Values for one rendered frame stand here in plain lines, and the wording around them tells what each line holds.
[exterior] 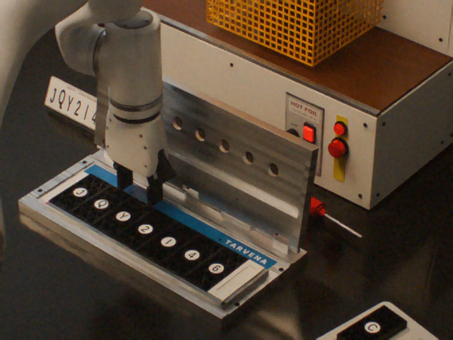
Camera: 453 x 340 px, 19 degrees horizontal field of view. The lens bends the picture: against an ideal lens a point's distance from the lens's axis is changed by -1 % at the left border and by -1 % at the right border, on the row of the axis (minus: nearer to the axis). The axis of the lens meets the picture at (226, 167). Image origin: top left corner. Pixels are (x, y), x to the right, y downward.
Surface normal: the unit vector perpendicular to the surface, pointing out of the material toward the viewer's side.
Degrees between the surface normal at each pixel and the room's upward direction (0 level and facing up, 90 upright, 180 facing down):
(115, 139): 90
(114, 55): 89
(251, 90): 90
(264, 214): 81
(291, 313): 0
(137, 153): 90
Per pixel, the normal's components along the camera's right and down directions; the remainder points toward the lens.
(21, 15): 0.51, 0.38
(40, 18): 0.64, 0.64
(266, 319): 0.00, -0.81
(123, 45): -0.29, 0.56
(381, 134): 0.76, 0.38
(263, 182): -0.64, 0.32
